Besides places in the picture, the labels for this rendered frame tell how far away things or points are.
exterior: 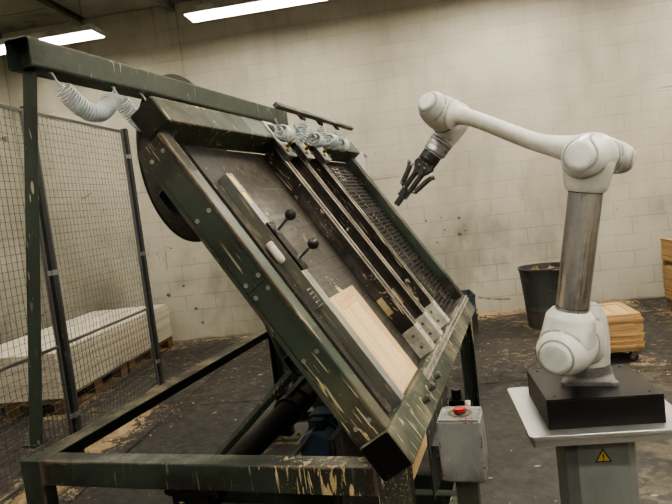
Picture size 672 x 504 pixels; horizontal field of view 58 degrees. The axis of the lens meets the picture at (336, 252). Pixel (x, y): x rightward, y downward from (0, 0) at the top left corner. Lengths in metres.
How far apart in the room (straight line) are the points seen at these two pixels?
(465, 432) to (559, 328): 0.49
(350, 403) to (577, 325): 0.74
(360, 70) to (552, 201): 2.80
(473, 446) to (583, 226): 0.74
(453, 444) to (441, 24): 6.53
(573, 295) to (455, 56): 5.96
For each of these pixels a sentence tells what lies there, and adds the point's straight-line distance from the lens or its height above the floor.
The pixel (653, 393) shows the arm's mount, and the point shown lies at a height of 0.84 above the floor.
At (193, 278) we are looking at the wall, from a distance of 8.17.
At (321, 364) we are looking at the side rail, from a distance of 1.78.
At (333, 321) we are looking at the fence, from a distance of 2.00.
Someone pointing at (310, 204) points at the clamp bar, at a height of 1.56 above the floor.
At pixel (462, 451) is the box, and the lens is 1.77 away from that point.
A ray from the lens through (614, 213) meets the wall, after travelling 7.92.
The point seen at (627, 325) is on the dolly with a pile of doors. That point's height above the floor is 0.31.
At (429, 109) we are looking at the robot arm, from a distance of 2.16.
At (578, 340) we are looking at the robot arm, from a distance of 2.02.
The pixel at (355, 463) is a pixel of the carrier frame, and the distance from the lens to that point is 1.89.
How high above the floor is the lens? 1.55
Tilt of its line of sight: 4 degrees down
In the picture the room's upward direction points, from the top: 7 degrees counter-clockwise
